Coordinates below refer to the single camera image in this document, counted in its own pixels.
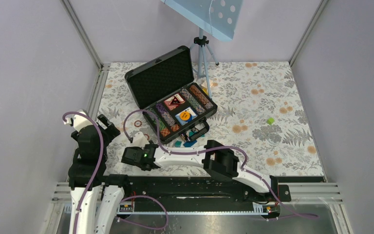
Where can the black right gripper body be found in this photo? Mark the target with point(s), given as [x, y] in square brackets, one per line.
[151, 142]

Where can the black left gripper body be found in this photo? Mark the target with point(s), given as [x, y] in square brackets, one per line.
[110, 132]

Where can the red poker chip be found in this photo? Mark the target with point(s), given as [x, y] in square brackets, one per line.
[138, 123]

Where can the yellow big blind button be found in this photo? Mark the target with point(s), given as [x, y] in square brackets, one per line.
[185, 114]

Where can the blue small blind button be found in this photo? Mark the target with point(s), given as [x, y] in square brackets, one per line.
[185, 120]

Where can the black all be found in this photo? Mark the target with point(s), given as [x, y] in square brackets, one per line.
[174, 102]

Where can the black poker set case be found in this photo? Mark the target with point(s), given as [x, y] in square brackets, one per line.
[162, 77]

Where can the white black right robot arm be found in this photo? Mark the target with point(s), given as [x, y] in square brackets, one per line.
[219, 161]

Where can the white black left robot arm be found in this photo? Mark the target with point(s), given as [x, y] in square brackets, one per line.
[88, 166]

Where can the red yellow chip row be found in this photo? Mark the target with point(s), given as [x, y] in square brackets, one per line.
[171, 130]

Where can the teal triangular toy block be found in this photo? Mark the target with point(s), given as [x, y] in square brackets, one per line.
[178, 144]

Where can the green chip row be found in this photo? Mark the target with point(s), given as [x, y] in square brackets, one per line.
[155, 117]

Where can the blue toy brick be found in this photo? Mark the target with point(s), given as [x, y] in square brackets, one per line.
[189, 143]

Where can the red card deck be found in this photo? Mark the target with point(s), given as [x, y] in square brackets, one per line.
[171, 96]

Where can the orange blue chip row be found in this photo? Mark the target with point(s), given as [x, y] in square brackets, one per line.
[201, 96]

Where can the floral table mat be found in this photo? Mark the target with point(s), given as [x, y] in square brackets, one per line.
[247, 94]

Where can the blue tripod stand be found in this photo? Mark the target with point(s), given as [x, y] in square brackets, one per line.
[202, 66]

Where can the green toy cube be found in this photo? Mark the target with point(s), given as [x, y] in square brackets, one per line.
[270, 121]

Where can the blue perforated board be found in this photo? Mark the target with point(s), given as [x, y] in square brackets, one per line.
[217, 17]

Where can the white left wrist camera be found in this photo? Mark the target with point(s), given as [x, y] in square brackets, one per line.
[78, 122]

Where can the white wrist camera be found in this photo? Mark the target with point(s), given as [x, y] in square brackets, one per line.
[78, 122]
[139, 140]

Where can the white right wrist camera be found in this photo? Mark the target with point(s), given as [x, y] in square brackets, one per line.
[139, 140]

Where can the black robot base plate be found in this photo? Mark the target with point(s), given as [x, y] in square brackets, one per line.
[193, 194]

